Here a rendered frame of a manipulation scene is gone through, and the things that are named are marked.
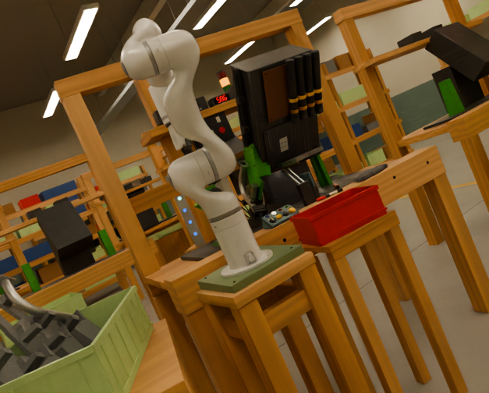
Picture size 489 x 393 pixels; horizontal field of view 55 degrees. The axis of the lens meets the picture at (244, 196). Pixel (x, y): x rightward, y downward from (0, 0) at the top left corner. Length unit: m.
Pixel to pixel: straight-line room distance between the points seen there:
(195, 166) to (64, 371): 0.71
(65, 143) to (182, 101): 11.08
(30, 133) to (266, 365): 11.28
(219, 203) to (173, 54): 0.48
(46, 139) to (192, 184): 10.99
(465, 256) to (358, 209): 0.94
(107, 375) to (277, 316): 0.58
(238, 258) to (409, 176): 1.16
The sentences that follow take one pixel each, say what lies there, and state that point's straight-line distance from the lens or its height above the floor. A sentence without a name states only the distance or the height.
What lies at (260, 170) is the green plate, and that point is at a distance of 2.28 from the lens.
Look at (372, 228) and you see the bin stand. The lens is 1.87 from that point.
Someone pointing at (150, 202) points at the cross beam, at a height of 1.21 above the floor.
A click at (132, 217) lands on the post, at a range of 2.44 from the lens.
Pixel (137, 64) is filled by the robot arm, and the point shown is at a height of 1.57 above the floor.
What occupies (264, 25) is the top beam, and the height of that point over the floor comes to 1.90.
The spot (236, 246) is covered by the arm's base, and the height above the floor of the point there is 0.96.
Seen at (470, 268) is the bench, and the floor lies 0.25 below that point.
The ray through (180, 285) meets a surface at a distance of 1.87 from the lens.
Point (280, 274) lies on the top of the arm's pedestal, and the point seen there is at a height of 0.84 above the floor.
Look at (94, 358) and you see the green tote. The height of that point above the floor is 0.93.
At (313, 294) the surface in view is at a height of 0.72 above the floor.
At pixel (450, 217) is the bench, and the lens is 2.60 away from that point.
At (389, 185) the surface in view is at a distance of 2.36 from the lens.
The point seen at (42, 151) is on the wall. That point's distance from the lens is 12.36.
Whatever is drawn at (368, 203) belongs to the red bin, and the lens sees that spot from 1.88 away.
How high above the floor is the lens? 1.20
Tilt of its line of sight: 4 degrees down
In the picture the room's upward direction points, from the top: 24 degrees counter-clockwise
